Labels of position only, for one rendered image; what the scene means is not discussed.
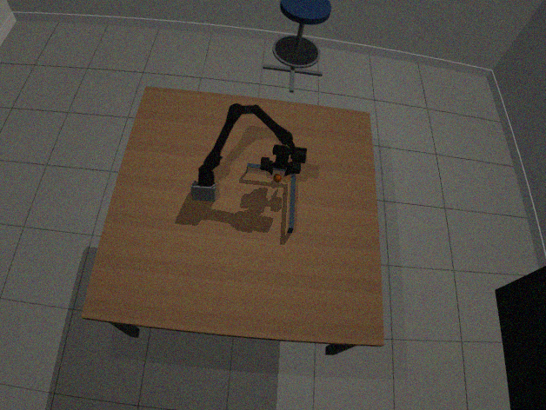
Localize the clear low wall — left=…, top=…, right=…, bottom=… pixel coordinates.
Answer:
left=247, top=167, right=292, bottom=230

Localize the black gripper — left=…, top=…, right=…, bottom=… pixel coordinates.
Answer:
left=260, top=157, right=301, bottom=176

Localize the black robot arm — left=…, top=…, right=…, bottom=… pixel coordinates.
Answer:
left=197, top=103, right=307, bottom=187

